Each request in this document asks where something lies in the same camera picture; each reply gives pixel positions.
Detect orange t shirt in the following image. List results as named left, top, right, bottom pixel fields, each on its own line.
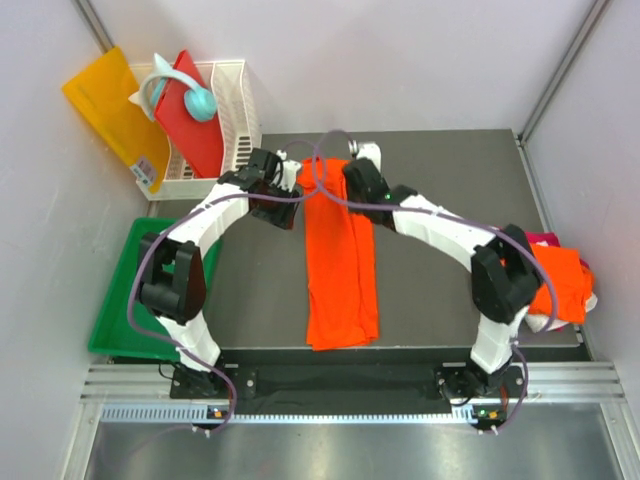
left=531, top=244, right=595, bottom=324
left=296, top=156, right=381, bottom=353

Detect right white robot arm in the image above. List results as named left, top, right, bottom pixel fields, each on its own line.
left=342, top=158, right=543, bottom=396

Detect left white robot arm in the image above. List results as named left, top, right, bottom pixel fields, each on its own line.
left=132, top=148, right=304, bottom=397

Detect white file organizer basket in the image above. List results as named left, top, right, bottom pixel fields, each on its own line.
left=136, top=60, right=262, bottom=201

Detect red folder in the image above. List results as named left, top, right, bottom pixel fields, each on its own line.
left=155, top=50, right=224, bottom=178

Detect teal cat ear headphones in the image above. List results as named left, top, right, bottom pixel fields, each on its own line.
left=128, top=53, right=217, bottom=123

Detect yellow folder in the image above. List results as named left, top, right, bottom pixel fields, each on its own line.
left=62, top=47, right=170, bottom=195

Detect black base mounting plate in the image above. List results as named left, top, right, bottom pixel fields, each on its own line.
left=169, top=347, right=526, bottom=414

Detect green plastic tray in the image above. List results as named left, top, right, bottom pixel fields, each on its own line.
left=88, top=217, right=222, bottom=362

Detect folded orange t shirt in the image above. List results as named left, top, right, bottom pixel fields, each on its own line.
left=531, top=244, right=595, bottom=324

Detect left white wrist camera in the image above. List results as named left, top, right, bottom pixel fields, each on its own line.
left=276, top=157, right=303, bottom=192

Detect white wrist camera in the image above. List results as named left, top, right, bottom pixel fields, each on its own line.
left=276, top=157, right=303, bottom=192
left=349, top=140, right=382, bottom=171

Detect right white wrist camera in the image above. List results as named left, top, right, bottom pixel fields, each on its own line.
left=349, top=140, right=382, bottom=171

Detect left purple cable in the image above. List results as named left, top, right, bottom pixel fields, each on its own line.
left=126, top=139, right=331, bottom=434

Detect purple cable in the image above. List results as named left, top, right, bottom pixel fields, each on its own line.
left=126, top=139, right=331, bottom=434
left=311, top=129, right=559, bottom=435

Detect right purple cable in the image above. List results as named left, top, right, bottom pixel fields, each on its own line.
left=311, top=129, right=559, bottom=435

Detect white slotted cable duct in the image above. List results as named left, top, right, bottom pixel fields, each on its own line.
left=101, top=403, right=498, bottom=425

